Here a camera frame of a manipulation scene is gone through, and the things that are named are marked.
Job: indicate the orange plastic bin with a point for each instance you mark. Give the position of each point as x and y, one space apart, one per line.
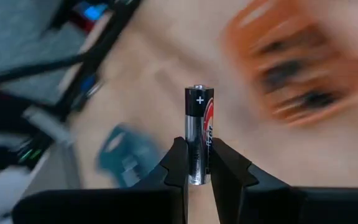
300 68

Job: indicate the leaf print folding screen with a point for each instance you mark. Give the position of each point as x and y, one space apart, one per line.
17 37

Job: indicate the teal plastic bin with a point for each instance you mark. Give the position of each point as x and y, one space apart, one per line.
126 155

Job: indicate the black aluminium table frame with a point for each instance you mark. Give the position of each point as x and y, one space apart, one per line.
104 46

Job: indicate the silver black battery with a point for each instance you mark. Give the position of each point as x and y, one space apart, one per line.
197 124

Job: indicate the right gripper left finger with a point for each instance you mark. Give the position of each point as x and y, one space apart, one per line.
154 205

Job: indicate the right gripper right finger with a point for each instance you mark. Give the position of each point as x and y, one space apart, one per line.
275 205

